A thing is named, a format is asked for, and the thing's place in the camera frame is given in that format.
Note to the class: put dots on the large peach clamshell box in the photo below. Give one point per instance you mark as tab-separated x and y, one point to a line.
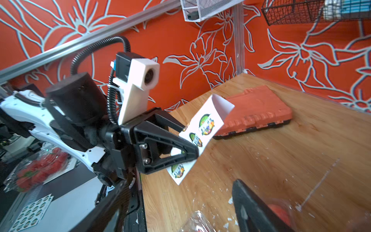
197	222

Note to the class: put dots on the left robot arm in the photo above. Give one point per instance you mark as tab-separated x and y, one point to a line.
71	109

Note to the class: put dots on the orange plastic tool case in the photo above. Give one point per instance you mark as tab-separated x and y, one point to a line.
254	109

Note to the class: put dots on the clear acrylic wall bin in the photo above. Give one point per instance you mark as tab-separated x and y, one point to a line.
206	8

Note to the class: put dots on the black wire wall basket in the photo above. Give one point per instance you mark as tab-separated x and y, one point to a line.
301	12

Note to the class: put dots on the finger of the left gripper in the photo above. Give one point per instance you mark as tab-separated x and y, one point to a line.
157	148
158	122

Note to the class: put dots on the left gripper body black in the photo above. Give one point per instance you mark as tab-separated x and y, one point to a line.
123	150

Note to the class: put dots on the light blue box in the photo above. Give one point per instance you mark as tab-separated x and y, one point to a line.
355	6

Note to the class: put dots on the spare sticker sheet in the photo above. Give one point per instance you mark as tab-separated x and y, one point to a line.
31	214

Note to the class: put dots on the background strawberry box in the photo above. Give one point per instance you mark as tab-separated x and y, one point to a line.
36	169

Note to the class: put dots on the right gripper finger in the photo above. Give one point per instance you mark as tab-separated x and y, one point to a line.
253	215

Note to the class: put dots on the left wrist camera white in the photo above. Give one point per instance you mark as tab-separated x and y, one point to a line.
135	76

